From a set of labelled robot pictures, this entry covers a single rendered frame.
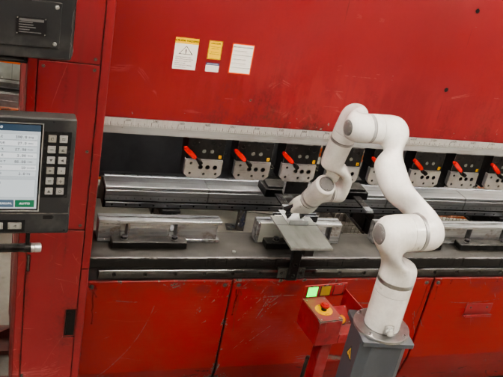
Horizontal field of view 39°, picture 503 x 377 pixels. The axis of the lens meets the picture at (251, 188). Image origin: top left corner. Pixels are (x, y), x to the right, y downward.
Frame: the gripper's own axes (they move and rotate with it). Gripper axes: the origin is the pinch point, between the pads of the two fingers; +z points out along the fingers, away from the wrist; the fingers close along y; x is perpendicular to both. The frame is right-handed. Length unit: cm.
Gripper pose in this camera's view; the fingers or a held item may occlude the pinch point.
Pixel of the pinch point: (295, 213)
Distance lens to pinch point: 296.1
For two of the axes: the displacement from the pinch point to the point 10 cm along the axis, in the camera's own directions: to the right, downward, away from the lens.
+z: -3.3, 3.9, 8.6
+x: 1.1, 9.2, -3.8
